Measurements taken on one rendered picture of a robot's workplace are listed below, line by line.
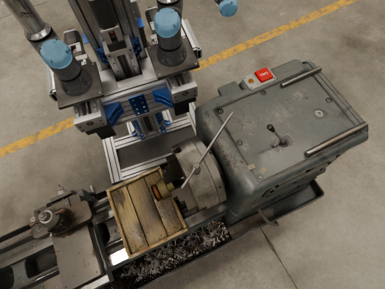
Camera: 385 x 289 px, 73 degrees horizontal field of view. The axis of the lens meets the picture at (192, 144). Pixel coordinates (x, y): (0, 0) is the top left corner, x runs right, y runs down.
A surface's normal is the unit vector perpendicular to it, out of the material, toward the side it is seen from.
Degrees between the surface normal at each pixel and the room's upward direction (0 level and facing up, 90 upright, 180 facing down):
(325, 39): 0
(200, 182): 30
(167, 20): 7
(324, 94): 0
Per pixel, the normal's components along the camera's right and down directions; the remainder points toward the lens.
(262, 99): -0.04, -0.41
